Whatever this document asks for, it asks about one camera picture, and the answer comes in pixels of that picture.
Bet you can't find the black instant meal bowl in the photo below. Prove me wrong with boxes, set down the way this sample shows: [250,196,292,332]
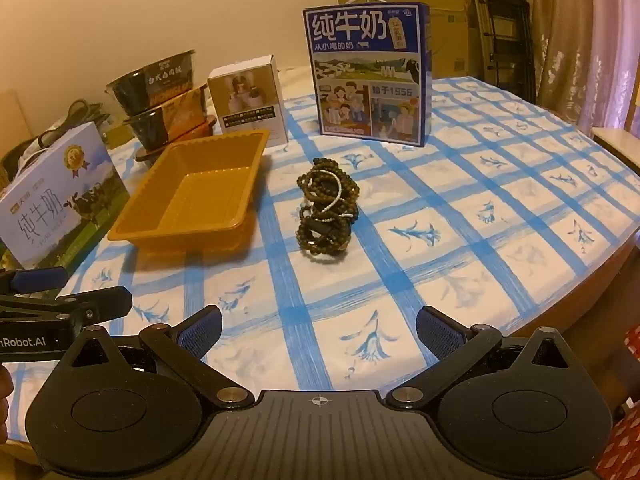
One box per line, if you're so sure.
[104,49,199,114]

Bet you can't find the yellow plastic tray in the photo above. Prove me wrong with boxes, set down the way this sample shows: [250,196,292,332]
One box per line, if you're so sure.
[107,128,271,254]

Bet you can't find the black folding stool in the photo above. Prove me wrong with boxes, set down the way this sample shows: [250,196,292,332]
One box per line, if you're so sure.
[469,0,540,102]

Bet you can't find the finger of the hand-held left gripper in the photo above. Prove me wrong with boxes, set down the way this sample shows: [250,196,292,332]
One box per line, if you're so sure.
[0,286,134,335]
[0,266,69,295]

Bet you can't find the brown cardboard carton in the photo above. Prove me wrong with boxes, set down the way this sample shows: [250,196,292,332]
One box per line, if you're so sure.
[101,124,135,150]

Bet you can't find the white humidifier box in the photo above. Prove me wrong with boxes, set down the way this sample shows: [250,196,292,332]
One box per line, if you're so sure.
[206,54,290,147]

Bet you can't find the white pearl necklace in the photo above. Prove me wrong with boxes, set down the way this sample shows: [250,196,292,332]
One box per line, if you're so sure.
[306,167,354,224]

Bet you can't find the black bowl with red lid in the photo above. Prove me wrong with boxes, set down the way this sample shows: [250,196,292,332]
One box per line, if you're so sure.
[133,114,219,164]

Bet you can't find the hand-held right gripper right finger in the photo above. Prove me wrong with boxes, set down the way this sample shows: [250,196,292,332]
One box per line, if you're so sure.
[384,305,582,409]

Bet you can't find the long dark bead necklace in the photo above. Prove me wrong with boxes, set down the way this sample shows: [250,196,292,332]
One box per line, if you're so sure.
[295,157,361,262]

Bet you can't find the red patterned cloth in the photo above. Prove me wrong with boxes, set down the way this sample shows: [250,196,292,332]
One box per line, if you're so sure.
[606,324,640,480]

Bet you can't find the blue illustrated milk carton box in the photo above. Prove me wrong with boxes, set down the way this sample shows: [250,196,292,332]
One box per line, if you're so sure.
[302,0,432,149]

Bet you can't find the black cables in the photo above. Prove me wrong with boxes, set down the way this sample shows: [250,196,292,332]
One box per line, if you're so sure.
[7,99,110,173]

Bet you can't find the beige patterned curtain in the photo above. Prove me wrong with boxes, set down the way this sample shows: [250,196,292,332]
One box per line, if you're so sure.
[520,0,640,132]

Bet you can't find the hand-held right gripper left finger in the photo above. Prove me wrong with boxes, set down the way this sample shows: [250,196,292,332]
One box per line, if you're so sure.
[59,304,257,409]

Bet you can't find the person's left hand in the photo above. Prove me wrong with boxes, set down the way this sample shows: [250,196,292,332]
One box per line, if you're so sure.
[0,362,16,446]

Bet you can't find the beige side cabinet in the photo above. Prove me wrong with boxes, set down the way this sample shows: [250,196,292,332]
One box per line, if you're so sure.
[590,126,640,182]

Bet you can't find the black bowl with orange sleeve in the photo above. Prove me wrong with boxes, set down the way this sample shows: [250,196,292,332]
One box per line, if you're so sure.
[122,85,211,150]

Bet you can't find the large cardboard box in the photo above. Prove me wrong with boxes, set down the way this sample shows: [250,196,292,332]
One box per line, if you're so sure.
[365,0,484,82]

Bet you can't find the light blue cow milk box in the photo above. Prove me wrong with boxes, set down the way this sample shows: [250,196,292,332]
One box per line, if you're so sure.
[0,120,130,274]

